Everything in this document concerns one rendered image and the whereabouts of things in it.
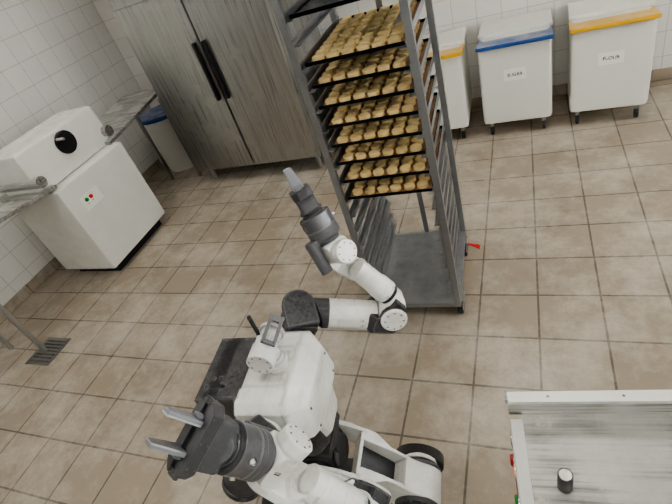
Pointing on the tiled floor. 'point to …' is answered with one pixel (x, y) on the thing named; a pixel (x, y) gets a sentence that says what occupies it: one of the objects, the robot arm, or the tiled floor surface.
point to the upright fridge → (225, 78)
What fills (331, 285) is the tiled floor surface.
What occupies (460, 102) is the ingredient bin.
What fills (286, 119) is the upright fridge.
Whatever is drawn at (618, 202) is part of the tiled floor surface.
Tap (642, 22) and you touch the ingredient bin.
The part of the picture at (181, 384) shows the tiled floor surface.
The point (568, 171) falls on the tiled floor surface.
